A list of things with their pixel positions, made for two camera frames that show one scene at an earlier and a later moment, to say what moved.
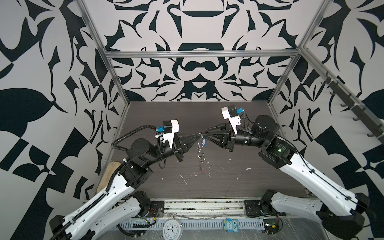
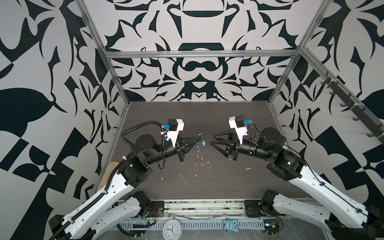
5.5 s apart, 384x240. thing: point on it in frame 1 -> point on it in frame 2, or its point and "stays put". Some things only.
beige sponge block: (107, 175) stays put
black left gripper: (180, 143) stays put
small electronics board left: (140, 226) stays put
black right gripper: (230, 139) -> (234, 147)
